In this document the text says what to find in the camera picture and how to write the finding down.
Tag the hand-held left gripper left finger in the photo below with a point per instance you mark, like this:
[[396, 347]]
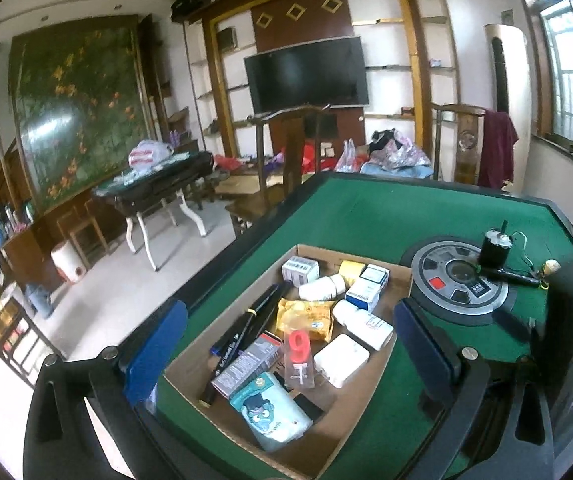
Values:
[[154, 355]]

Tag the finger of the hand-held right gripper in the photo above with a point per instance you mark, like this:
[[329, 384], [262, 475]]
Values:
[[511, 322]]

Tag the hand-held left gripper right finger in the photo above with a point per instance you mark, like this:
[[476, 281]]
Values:
[[426, 355]]

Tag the white pill bottle grey label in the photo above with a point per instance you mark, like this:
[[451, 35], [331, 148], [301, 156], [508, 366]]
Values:
[[361, 322]]

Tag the white power adapter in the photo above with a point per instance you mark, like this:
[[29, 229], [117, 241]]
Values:
[[341, 360]]

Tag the brown cardboard box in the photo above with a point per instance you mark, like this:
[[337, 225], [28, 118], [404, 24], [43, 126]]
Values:
[[326, 435]]

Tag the black pen with green cap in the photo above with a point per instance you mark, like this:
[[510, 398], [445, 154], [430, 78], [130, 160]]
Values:
[[513, 276]]

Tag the black cylindrical motor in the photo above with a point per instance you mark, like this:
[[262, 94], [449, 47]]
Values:
[[495, 252]]

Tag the blue and white medicine box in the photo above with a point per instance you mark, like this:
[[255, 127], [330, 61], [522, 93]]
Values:
[[364, 297]]

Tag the purple grey carton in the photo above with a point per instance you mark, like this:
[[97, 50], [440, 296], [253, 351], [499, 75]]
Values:
[[246, 367]]

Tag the round grey table control panel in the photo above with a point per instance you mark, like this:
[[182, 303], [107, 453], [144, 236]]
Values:
[[441, 260]]

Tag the yellow snack packet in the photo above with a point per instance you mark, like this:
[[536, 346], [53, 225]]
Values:
[[306, 317]]

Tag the blue cloth bundle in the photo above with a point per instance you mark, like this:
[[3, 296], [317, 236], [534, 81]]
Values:
[[40, 300]]

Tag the white pill bottle red label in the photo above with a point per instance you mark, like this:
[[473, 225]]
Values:
[[319, 288]]

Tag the cartoon print tissue pack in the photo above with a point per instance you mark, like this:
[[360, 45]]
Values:
[[269, 412]]

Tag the red number candle pack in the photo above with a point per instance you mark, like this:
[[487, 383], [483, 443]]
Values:
[[298, 347]]

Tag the white bucket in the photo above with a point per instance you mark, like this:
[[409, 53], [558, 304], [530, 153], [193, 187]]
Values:
[[66, 260]]

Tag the small white barcode box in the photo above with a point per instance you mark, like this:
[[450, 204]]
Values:
[[300, 270]]

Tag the wooden sideboard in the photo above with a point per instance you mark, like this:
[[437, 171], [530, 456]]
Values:
[[21, 255]]

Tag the black folding table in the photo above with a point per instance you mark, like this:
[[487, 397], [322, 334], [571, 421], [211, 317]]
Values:
[[166, 177]]

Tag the carved back wooden chair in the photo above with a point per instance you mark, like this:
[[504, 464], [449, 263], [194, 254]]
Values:
[[466, 142]]

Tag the red and white plastic bag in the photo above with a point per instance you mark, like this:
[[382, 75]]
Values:
[[149, 154]]

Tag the pile of patterned clothes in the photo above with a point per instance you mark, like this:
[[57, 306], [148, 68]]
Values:
[[396, 155]]

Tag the red cloth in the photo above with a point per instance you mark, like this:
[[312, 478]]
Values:
[[311, 155]]

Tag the dark wooden armchair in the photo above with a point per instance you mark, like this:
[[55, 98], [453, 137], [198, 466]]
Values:
[[291, 160]]

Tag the barred window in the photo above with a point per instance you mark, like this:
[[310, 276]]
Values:
[[571, 75]]

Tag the standing air conditioner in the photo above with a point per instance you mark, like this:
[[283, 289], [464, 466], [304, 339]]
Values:
[[508, 60]]

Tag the black television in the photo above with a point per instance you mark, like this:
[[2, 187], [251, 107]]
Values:
[[306, 77]]

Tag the black speaker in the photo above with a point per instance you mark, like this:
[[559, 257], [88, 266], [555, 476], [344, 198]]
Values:
[[191, 6]]

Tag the floral wall painting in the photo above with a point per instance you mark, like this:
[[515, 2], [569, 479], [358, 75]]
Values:
[[76, 110]]

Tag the wooden tv wall unit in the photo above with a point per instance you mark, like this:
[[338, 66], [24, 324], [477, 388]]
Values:
[[291, 12]]

